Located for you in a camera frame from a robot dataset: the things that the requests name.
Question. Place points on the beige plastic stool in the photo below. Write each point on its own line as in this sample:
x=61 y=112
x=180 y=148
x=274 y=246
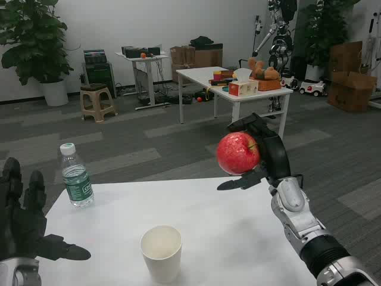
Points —
x=96 y=99

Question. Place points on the small orange ball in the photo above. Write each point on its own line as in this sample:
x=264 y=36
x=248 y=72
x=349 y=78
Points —
x=143 y=55

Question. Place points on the orange woven basket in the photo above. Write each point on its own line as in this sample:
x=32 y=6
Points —
x=269 y=85

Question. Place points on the white standing desk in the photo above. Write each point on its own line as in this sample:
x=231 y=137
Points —
x=149 y=77

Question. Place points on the white paper cup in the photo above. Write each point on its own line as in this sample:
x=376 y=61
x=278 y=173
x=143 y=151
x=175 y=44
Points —
x=162 y=256

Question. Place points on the silver black humanoid robot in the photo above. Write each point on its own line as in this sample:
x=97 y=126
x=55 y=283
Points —
x=279 y=44

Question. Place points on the teal round plate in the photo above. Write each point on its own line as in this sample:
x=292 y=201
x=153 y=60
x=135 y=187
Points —
x=225 y=88

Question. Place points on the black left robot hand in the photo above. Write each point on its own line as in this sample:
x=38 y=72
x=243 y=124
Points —
x=21 y=229

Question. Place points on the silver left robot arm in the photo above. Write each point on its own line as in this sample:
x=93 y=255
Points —
x=18 y=272

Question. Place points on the brown cardboard boxes stack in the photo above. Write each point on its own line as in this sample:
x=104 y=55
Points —
x=202 y=58

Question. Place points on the clear plastic water bottle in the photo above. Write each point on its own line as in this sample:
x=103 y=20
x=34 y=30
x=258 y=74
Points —
x=76 y=184

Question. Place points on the small red ball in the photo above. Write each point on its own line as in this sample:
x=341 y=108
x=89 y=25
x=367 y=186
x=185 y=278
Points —
x=199 y=99

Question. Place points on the black electronic boxes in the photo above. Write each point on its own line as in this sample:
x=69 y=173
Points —
x=137 y=52

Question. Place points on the white metal stand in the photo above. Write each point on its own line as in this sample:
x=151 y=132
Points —
x=373 y=53

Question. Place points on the black equipment rack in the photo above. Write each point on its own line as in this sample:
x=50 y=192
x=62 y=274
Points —
x=98 y=71

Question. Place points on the brown teddy bear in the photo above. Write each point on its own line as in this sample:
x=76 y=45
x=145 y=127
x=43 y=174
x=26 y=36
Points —
x=263 y=71

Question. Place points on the upright brown cardboard box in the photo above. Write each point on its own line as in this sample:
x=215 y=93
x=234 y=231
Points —
x=345 y=56

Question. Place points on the red apple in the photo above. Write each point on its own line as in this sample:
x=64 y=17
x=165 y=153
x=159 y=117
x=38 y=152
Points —
x=236 y=153

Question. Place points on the red yellow cylinder toy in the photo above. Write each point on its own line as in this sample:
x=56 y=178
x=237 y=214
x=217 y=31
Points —
x=217 y=76

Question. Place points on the tall green plant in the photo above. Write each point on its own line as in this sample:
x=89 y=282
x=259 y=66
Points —
x=324 y=32

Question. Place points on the white plant pot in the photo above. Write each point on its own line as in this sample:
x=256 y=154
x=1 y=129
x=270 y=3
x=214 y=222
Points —
x=314 y=73
x=55 y=92

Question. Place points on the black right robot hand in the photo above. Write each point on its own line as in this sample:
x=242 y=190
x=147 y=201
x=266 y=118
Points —
x=276 y=155

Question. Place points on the white toy car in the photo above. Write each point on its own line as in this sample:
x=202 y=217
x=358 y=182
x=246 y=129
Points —
x=312 y=88
x=290 y=82

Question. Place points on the orange tissue box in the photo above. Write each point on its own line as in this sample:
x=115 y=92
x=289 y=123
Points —
x=242 y=88

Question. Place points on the white rectangular table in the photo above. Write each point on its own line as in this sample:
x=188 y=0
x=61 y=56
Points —
x=196 y=74

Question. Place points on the open brown cardboard box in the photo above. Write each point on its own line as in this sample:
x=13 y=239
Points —
x=351 y=92

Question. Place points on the black bag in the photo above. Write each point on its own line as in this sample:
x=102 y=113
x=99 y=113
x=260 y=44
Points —
x=202 y=41

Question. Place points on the large leafy green plant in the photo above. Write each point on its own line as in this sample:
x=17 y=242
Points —
x=29 y=38

